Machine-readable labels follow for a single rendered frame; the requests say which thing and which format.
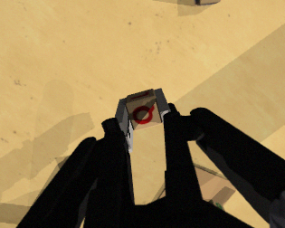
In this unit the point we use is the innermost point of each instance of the beige block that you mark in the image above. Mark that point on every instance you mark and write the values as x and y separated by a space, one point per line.
143 110
217 204
205 2

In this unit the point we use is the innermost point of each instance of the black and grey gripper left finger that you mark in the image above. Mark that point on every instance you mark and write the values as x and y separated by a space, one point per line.
63 202

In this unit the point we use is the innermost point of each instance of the tan square mat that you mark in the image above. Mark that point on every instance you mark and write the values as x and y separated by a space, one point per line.
214 187

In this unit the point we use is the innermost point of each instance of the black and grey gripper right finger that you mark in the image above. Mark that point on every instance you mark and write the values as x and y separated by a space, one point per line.
256 172

